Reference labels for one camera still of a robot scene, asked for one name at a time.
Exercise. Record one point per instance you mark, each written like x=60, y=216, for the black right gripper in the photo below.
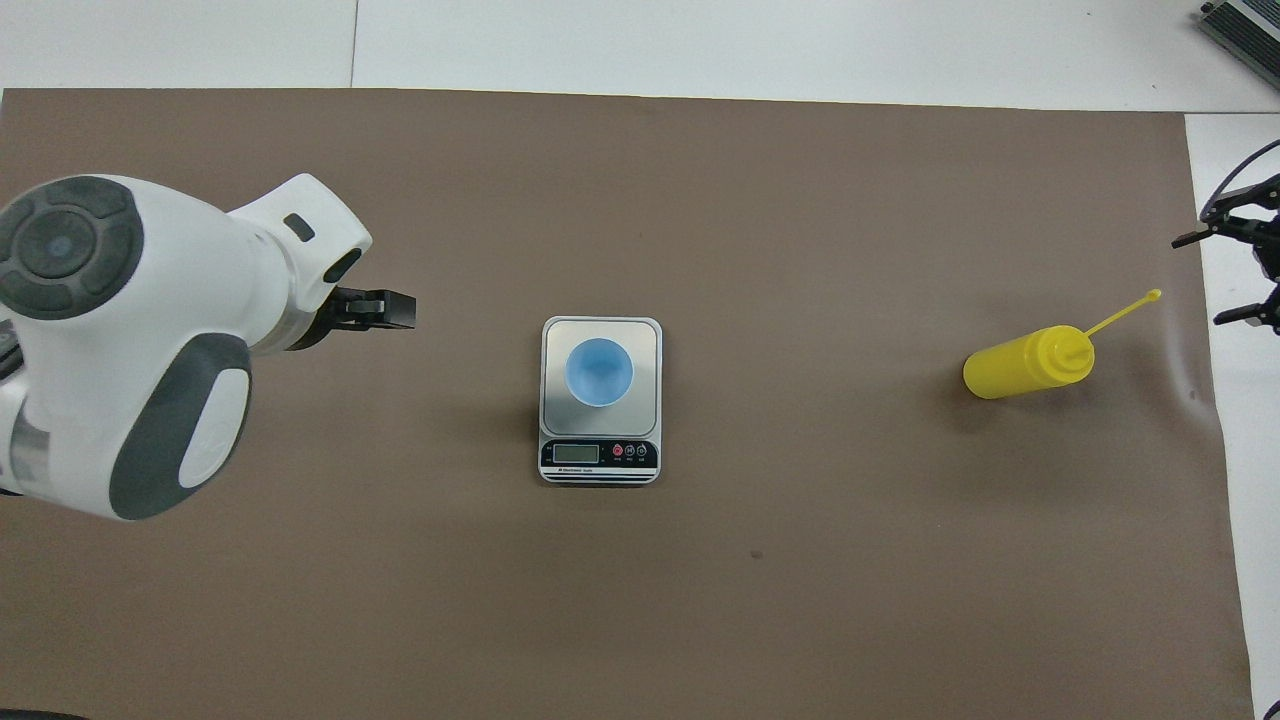
x=1270, y=255

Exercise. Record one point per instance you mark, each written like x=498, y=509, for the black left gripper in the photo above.
x=318, y=320

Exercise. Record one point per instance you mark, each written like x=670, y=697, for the light blue plastic cup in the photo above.
x=598, y=372

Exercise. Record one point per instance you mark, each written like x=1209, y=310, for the yellow squeeze bottle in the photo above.
x=1020, y=362

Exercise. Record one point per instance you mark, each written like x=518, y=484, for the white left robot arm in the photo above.
x=150, y=330

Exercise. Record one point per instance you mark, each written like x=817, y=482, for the silver digital kitchen scale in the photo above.
x=600, y=450

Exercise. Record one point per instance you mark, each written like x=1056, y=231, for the grey metal ribbed device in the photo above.
x=1250, y=30

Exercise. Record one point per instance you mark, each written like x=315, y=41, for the brown table mat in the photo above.
x=600, y=200

